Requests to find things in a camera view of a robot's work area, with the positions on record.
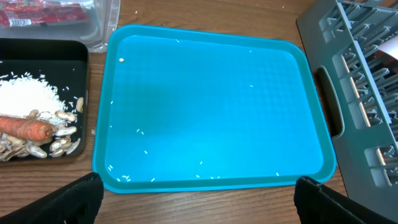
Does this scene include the teal serving tray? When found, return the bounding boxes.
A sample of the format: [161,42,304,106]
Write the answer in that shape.
[92,24,336,194]

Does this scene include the orange carrot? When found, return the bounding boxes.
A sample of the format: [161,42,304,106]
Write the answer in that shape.
[1,116,54,141]

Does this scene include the scattered rice grains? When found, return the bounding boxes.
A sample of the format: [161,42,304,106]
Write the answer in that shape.
[1,72,78,125]

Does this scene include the black plastic tray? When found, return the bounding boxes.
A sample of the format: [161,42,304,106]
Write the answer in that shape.
[1,39,90,162]

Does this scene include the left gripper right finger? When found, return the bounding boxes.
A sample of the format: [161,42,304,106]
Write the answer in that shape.
[294,176,397,224]

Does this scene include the peanut shells pile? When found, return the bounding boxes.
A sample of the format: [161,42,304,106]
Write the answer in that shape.
[1,97,84,162]

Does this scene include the clear plastic bin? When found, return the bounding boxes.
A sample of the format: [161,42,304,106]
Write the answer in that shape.
[1,0,121,53]

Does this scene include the grey dish rack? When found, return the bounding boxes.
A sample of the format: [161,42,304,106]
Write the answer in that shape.
[297,0,397,221]

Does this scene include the white dinner plate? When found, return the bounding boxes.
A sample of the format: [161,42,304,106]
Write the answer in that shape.
[375,36,398,60]

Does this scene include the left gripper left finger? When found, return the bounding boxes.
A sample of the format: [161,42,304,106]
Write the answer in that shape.
[1,172,104,224]

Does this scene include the red snack wrapper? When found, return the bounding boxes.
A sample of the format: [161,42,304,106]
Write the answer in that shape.
[1,0,90,28]

